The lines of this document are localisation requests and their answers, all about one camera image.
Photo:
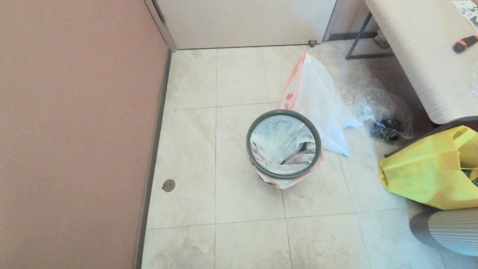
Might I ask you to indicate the light wood-grain table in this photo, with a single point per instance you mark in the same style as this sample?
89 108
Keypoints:
418 56

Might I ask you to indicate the dark cable bundle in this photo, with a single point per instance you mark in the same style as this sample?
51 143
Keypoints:
386 130

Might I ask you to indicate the metal door stop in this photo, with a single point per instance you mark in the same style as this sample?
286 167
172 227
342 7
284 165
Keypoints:
312 42

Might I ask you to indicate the white ribbed bin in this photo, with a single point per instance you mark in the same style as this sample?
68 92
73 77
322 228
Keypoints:
455 231

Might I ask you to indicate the yellow non-woven shopping bag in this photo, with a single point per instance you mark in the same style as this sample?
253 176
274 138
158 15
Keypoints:
422 172

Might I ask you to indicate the black-white patterned paper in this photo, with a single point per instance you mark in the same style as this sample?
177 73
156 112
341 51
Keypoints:
468 9

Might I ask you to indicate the dark metal table frame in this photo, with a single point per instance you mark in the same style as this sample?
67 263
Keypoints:
368 56

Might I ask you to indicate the grey item under table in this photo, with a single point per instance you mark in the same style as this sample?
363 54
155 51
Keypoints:
381 39

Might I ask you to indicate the round metal floor drain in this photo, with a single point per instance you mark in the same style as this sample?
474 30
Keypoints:
168 185

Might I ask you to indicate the white door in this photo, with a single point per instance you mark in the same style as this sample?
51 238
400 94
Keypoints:
242 22

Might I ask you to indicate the black and orange marker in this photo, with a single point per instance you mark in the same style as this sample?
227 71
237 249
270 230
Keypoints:
465 44

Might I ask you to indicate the clear crumpled plastic bag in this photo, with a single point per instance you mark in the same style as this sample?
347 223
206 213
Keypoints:
377 106

